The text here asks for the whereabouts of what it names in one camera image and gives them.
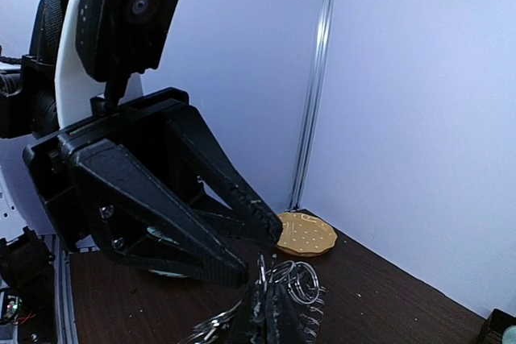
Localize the celadon green bowl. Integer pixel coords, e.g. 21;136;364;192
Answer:
501;325;516;344

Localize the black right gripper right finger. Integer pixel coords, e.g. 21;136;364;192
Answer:
273;284;308;344

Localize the light blue plate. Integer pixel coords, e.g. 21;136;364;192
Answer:
147;226;187;279

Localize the aluminium front rail base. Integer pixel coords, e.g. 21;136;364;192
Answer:
52;235;79;344

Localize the black wire dish rack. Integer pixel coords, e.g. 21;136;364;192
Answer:
476;309;515;344

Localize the yellow dotted plate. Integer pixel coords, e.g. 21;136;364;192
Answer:
277;212;338;257

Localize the left aluminium frame post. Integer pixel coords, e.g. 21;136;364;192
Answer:
288;0;335;210

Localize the metal disc with key rings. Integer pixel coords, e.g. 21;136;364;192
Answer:
181;255;327;344

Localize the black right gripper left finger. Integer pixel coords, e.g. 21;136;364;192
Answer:
229;281;278;344

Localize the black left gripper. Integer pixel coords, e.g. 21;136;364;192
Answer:
23;88;282;288

